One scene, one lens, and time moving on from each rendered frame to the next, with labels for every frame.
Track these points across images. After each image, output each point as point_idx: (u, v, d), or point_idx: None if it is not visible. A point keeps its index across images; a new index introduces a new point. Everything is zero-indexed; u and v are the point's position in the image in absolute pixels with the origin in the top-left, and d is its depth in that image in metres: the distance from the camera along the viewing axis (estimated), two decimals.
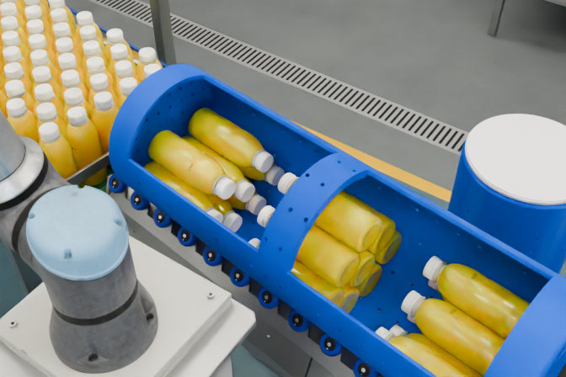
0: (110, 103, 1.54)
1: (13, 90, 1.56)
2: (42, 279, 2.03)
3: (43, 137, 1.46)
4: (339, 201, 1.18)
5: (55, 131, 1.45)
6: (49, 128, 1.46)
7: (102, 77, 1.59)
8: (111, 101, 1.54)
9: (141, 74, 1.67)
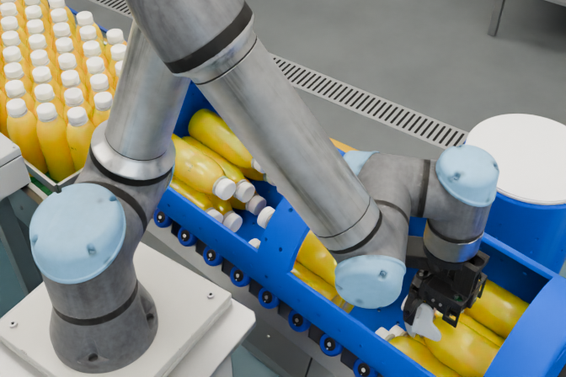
0: (110, 103, 1.54)
1: (13, 90, 1.56)
2: (42, 279, 2.03)
3: None
4: None
5: None
6: None
7: (102, 77, 1.59)
8: (111, 101, 1.54)
9: None
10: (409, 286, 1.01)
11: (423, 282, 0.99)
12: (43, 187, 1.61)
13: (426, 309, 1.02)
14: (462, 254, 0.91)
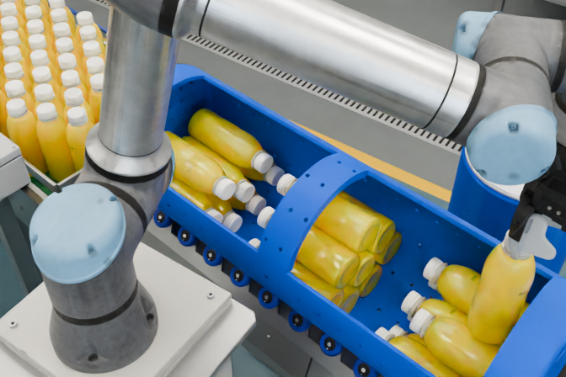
0: None
1: (13, 90, 1.56)
2: (42, 279, 2.03)
3: (417, 328, 1.09)
4: (336, 204, 1.18)
5: (420, 310, 1.10)
6: (416, 316, 1.11)
7: (102, 77, 1.59)
8: None
9: None
10: (521, 192, 0.85)
11: (539, 184, 0.83)
12: (43, 187, 1.61)
13: (539, 220, 0.86)
14: None
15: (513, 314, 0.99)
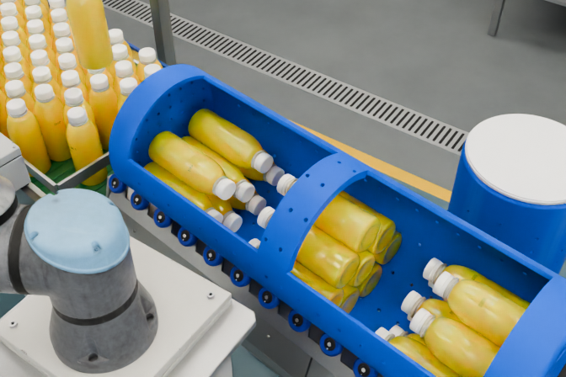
0: (449, 277, 1.09)
1: (13, 90, 1.56)
2: None
3: (417, 328, 1.09)
4: (336, 204, 1.18)
5: (420, 310, 1.10)
6: (416, 316, 1.11)
7: (102, 77, 1.59)
8: (449, 274, 1.10)
9: (141, 74, 1.67)
10: None
11: None
12: (43, 187, 1.61)
13: None
14: None
15: (507, 321, 1.02)
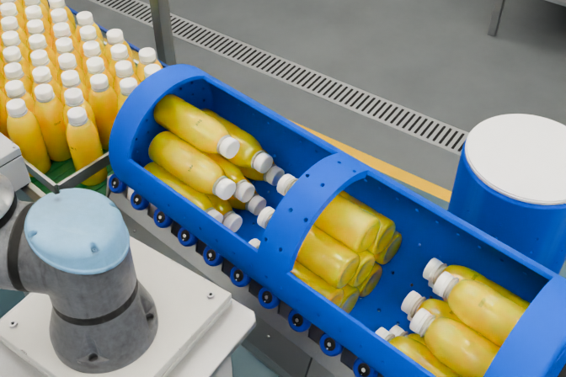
0: (449, 277, 1.09)
1: (13, 90, 1.56)
2: None
3: (417, 328, 1.09)
4: (336, 204, 1.18)
5: (420, 310, 1.10)
6: (416, 316, 1.11)
7: (102, 77, 1.59)
8: (449, 274, 1.10)
9: (141, 74, 1.67)
10: None
11: None
12: (43, 187, 1.61)
13: None
14: None
15: (507, 321, 1.02)
